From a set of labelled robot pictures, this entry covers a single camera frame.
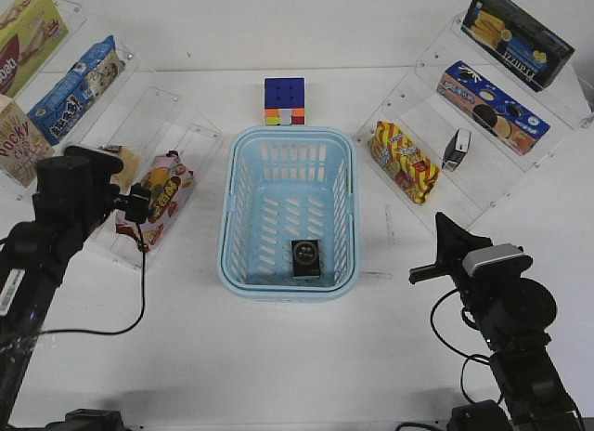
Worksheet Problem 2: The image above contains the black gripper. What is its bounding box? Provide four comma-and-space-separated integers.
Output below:
32, 145, 123, 217
408, 212, 493, 287

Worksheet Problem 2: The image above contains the black tissue pack front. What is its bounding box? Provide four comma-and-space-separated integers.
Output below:
291, 240, 322, 278

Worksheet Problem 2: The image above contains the black tissue pack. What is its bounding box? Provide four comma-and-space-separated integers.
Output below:
442, 128, 471, 171
291, 240, 322, 278

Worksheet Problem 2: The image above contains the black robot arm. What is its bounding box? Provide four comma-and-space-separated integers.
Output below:
409, 212, 585, 430
1, 146, 123, 425

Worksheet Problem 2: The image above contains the black tissue pack rear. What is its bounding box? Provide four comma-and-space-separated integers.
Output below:
442, 128, 471, 171

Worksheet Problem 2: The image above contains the light blue plastic basket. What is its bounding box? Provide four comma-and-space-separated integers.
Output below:
217, 126, 361, 302

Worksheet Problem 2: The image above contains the Pocky snack box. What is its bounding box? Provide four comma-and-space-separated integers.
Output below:
1, 95, 55, 187

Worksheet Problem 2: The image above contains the pink strawberry snack bag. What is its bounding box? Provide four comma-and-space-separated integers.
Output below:
115, 150, 196, 252

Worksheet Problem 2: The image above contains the red yellow striped snack bag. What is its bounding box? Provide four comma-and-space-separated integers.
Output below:
368, 121, 441, 205

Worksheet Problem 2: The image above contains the clear acrylic left shelf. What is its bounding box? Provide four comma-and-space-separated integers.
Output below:
0, 0, 223, 272

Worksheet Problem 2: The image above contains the clear acrylic shelf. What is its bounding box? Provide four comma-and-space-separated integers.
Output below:
355, 15, 593, 231
0, 0, 223, 272

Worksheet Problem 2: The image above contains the blue cookie bag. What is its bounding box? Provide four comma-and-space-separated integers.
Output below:
27, 35, 125, 146

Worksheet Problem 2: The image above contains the clear acrylic right shelf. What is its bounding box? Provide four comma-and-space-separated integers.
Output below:
355, 15, 593, 231

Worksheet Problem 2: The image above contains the blue sandwich cookie box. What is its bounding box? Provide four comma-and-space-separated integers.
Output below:
437, 61, 550, 156

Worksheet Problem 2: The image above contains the yellow-green biscuit box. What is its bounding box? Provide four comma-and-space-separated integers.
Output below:
1, 0, 69, 98

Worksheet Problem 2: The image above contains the dark blue cracker box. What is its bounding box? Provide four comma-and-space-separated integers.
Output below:
461, 0, 575, 92

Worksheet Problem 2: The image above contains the multicolour puzzle cube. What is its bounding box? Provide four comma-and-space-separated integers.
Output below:
264, 77, 305, 125

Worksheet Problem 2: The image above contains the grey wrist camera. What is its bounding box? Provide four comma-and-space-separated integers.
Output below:
123, 183, 152, 224
462, 243, 533, 278

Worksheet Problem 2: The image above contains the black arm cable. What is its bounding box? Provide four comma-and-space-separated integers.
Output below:
41, 221, 148, 335
430, 289, 505, 404

